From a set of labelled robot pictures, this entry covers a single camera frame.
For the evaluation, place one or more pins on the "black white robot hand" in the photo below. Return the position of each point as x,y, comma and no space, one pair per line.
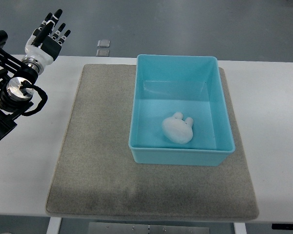
45,43

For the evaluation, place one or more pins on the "white bunny toy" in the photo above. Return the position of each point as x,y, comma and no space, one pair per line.
177,130

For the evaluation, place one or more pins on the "blue plastic box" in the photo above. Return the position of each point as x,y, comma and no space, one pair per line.
189,87

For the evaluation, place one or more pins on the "lower floor socket plate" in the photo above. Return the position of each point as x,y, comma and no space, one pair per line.
102,52

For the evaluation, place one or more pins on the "floor socket plate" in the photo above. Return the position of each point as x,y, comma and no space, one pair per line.
103,43
102,52

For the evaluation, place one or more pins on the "upper floor socket plate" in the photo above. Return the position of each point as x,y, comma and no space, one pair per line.
103,43

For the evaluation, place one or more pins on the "grey felt mat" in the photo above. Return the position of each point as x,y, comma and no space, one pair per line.
96,175

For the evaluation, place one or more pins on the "white left table leg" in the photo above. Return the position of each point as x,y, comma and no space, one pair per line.
54,225

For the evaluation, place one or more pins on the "white table leg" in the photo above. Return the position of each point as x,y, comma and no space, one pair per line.
54,225
240,228

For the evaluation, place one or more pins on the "white right table leg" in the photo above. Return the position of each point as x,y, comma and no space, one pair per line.
240,228

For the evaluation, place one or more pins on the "black table control panel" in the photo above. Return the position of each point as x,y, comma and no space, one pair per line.
279,226

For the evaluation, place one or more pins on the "metal table base plate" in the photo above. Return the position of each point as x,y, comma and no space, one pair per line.
122,228

